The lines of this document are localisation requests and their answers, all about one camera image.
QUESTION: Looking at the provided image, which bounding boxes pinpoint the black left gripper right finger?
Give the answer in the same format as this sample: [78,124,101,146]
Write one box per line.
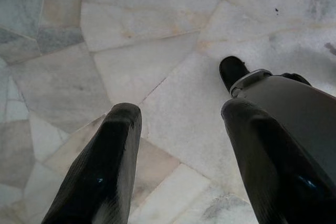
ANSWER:
[221,98,336,224]

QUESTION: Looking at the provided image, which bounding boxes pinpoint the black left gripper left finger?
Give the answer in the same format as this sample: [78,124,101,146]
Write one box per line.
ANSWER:
[41,102,142,224]

